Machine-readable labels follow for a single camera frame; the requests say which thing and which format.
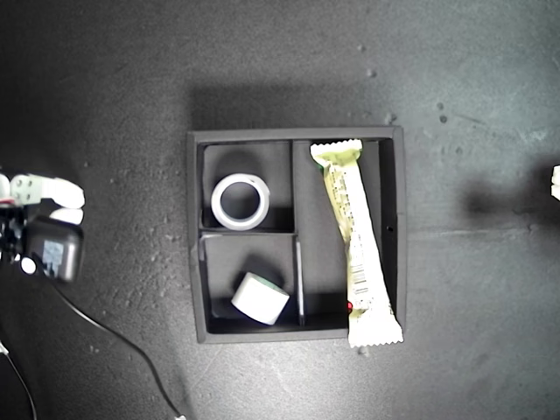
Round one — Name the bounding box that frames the large white tape roll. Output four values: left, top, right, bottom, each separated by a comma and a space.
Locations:
210, 172, 271, 232

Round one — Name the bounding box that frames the pale yellow snack bar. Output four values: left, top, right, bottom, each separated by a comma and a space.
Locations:
309, 138, 404, 349

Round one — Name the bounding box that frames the small white tape roll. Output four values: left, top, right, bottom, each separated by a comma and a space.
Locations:
230, 270, 291, 327

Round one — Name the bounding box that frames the black compartment tray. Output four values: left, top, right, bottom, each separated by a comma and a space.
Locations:
185, 125, 409, 346

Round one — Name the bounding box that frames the black camera cable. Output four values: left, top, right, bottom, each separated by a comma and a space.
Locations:
50, 279, 187, 420

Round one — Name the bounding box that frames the thin grey cable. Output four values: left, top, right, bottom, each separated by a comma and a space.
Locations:
0, 339, 39, 420

